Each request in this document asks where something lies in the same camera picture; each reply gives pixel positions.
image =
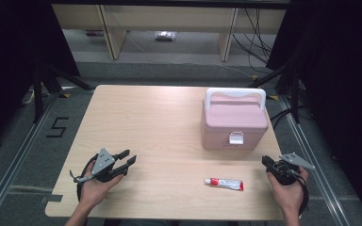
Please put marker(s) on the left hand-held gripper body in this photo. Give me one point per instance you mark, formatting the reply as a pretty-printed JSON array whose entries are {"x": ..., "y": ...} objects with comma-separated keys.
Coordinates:
[{"x": 102, "y": 163}]

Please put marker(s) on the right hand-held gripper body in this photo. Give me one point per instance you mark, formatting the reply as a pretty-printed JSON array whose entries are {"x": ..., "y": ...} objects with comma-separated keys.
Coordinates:
[{"x": 284, "y": 174}]

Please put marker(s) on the white and red ointment tube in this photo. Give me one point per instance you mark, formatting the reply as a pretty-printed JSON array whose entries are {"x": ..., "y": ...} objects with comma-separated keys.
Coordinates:
[{"x": 227, "y": 184}]

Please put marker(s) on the pink storage box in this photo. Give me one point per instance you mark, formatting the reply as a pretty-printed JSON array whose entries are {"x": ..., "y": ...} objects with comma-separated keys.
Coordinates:
[{"x": 234, "y": 121}]

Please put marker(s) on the person's right hand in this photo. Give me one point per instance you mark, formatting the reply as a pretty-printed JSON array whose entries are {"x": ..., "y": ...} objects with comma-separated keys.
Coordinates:
[{"x": 289, "y": 196}]

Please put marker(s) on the person's left hand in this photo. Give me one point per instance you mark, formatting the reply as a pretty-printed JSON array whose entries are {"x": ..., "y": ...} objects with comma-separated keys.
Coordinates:
[{"x": 94, "y": 191}]

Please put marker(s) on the grey tape strip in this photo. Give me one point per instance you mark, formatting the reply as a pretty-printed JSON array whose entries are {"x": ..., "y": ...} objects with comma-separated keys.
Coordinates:
[{"x": 52, "y": 198}]

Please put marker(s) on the yellow and black tape piece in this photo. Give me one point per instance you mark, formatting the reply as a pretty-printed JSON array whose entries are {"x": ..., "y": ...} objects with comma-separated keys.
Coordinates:
[
  {"x": 272, "y": 97},
  {"x": 64, "y": 95}
]

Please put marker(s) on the black curtain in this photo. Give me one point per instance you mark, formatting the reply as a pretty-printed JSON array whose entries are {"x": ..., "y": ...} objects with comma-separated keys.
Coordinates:
[
  {"x": 9, "y": 62},
  {"x": 342, "y": 78}
]

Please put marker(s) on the small dark red object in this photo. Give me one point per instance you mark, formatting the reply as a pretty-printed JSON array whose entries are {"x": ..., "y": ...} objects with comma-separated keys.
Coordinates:
[{"x": 94, "y": 33}]

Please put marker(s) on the silver foil packet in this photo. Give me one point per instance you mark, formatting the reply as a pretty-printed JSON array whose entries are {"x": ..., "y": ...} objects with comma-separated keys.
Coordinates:
[{"x": 166, "y": 35}]

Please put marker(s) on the beige wooden desk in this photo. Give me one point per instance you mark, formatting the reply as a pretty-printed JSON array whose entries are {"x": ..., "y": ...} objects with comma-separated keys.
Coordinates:
[{"x": 169, "y": 19}]

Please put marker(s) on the aluminium floor rail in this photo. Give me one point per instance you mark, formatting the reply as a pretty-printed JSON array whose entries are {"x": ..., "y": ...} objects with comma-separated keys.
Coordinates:
[
  {"x": 15, "y": 163},
  {"x": 314, "y": 163}
]

